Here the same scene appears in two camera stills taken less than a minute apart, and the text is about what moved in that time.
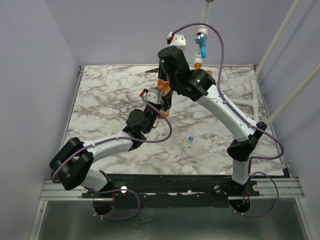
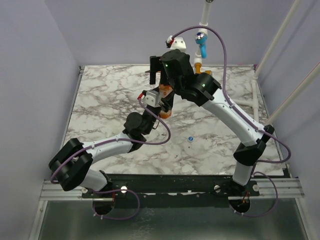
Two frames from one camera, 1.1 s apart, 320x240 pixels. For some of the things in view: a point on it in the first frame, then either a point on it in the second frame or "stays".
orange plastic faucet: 197,65 stays
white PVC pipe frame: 198,58 stays
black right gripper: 163,75 -> 153,70
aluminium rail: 53,190 stays
